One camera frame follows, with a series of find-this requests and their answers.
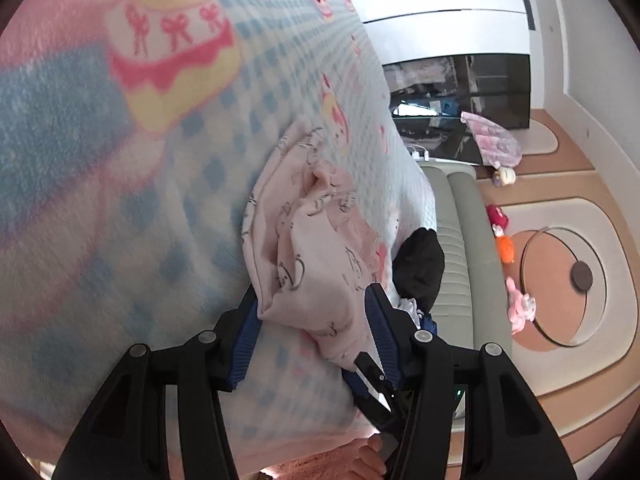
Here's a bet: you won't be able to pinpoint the white folded garment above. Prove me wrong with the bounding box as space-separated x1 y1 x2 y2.
397 297 423 323

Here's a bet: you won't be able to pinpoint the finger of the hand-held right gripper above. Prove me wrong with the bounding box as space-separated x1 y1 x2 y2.
354 352 403 413
342 370 373 403

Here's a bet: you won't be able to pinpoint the pink plush toy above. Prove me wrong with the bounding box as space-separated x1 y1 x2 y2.
505 276 537 336

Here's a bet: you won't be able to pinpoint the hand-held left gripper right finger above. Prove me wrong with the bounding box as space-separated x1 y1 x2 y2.
364 284 578 480

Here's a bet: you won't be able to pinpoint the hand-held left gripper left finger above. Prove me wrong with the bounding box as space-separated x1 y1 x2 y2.
52 285 263 480

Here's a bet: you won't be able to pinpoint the grey padded headboard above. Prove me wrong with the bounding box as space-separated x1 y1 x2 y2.
417 162 516 431

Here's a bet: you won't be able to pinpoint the blue checkered cartoon blanket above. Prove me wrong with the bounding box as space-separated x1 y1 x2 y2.
0 0 438 466

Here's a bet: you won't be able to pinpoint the black folded cloth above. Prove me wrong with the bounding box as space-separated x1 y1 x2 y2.
392 227 446 311

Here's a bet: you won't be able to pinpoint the person's right hand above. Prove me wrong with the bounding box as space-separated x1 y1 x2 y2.
347 435 390 480

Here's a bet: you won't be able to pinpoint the round ring wall lamp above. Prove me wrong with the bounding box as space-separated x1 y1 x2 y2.
520 227 608 348

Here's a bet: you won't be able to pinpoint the pink cartoon print pants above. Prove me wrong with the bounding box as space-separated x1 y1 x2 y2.
241 120 401 373

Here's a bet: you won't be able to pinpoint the pink frilly garment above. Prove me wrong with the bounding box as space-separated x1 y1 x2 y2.
460 111 523 168

